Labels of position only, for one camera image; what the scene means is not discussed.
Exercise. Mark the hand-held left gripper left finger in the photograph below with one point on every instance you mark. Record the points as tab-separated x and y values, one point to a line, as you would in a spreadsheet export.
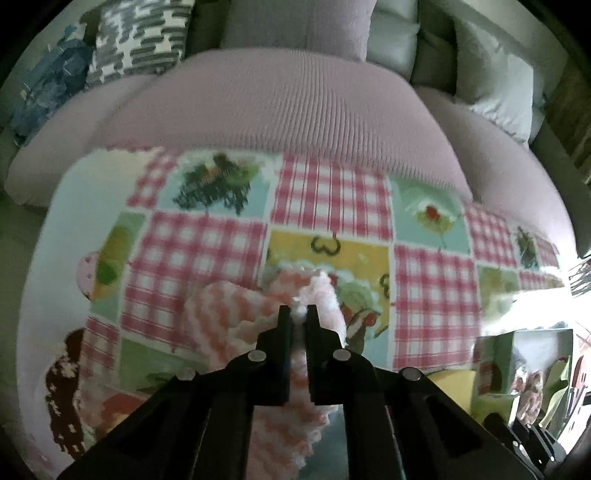
284	355

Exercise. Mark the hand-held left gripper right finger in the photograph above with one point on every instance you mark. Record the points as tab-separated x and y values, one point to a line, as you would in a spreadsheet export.
311	360

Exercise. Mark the pink white fluffy cloth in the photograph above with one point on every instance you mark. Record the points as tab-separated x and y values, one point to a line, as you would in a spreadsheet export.
221	314

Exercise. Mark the white tray with teal rim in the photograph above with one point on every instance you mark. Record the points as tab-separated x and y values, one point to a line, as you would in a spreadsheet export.
535	346

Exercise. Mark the yellow sponge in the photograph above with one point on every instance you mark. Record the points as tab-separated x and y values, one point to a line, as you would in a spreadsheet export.
455	385

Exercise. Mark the checkered picture tablecloth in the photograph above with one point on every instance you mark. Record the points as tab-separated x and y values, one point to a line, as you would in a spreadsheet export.
194	249

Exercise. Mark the pink ribbed seat cover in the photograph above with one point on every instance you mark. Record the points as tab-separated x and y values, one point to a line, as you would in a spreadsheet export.
498	161
277	101

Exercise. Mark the grey leather sofa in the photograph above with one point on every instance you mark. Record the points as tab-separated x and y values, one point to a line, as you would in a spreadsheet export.
434	60

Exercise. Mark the purple pillow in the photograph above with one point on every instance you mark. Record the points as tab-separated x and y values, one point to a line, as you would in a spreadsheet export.
300	23

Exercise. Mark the light grey pillow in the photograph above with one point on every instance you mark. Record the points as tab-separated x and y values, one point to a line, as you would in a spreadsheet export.
498	78

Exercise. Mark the black white patterned pillow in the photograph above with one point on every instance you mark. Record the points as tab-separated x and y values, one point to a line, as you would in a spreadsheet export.
138	37

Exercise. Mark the blue patterned cloth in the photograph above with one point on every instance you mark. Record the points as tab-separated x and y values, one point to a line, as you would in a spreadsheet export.
46	83

